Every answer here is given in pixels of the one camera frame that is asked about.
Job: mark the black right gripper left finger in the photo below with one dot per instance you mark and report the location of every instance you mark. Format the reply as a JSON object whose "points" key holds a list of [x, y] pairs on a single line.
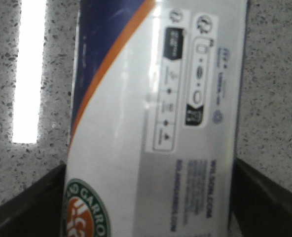
{"points": [[36, 212]]}

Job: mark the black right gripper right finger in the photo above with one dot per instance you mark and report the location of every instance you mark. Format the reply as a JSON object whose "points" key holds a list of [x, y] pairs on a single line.
{"points": [[262, 207]]}

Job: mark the white blue tennis ball can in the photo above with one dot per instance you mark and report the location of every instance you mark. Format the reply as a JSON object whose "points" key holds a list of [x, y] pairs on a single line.
{"points": [[156, 90]]}

